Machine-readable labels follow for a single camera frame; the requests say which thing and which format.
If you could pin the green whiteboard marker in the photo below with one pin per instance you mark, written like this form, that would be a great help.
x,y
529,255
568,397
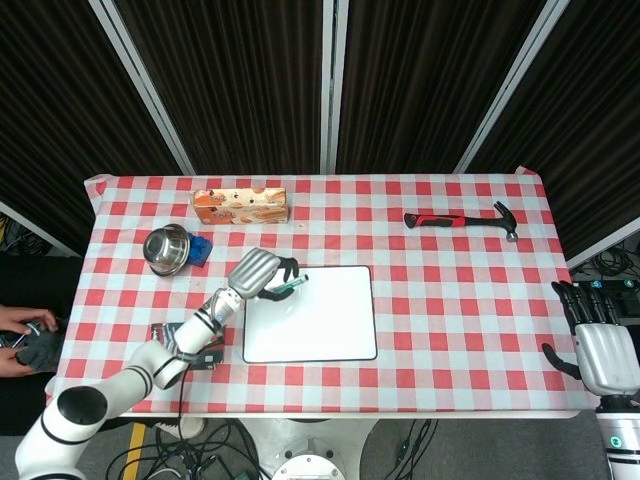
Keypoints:
x,y
296,282

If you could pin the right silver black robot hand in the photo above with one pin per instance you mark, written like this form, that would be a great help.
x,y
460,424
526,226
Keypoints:
x,y
607,357

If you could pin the white board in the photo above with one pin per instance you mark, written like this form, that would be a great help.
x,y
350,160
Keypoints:
x,y
320,320

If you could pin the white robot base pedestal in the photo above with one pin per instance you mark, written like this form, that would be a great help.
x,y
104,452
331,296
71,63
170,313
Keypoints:
x,y
305,440

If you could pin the person right hand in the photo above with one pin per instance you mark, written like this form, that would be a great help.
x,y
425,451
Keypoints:
x,y
9,362

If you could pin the blue toy block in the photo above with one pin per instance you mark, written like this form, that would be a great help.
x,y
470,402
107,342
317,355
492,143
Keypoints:
x,y
201,249

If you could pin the stainless steel bowl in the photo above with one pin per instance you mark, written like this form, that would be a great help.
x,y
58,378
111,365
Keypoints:
x,y
166,247

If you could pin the dark corrugated partition panel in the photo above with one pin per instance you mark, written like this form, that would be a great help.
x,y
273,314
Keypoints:
x,y
590,100
225,75
425,75
50,100

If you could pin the person left hand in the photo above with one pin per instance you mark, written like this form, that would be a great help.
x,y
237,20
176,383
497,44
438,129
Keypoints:
x,y
25,320

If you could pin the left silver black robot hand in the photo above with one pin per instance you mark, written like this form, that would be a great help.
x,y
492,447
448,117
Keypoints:
x,y
252,272

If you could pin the red black claw hammer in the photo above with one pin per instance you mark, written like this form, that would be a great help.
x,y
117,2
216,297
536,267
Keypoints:
x,y
440,220

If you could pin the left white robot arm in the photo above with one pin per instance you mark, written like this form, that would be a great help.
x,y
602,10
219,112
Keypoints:
x,y
135,375

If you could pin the red white checkered tablecloth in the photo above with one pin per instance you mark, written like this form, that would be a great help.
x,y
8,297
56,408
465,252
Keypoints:
x,y
425,310

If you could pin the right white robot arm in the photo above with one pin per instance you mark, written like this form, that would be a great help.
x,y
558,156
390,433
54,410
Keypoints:
x,y
622,440

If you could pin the dark red snack packet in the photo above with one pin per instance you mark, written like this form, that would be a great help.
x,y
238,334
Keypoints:
x,y
209,359

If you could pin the orange biscuit box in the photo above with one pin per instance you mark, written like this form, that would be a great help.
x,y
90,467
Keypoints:
x,y
240,207

